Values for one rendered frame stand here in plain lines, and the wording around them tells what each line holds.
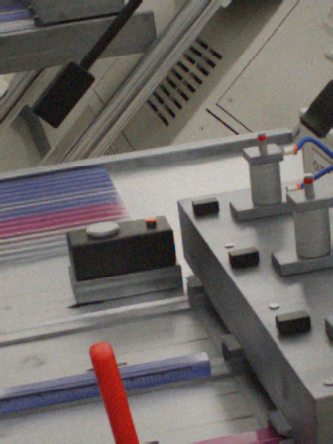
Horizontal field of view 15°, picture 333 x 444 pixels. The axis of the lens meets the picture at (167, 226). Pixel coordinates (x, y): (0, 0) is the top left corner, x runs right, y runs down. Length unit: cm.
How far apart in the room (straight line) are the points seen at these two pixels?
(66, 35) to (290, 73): 37
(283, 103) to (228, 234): 124
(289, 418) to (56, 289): 32
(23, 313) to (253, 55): 118
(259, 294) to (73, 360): 15
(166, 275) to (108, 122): 107
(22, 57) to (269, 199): 115
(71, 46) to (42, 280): 104
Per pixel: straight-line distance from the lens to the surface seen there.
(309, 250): 76
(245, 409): 74
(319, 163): 103
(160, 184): 116
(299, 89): 207
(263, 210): 86
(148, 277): 91
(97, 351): 57
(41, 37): 197
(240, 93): 204
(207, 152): 124
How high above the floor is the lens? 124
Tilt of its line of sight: 7 degrees down
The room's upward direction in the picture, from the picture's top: 39 degrees clockwise
